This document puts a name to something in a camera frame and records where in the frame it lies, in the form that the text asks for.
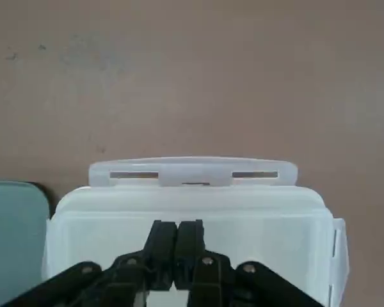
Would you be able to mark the translucent plastic container lid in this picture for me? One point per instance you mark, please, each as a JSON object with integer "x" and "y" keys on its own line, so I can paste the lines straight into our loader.
{"x": 259, "y": 230}

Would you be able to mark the dark green square tray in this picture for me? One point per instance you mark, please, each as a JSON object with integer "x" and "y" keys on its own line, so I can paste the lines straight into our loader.
{"x": 12, "y": 240}

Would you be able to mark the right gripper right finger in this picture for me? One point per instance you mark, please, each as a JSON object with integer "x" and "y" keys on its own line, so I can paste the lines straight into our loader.
{"x": 192, "y": 249}

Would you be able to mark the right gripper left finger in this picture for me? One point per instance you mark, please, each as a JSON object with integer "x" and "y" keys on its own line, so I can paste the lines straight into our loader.
{"x": 161, "y": 252}

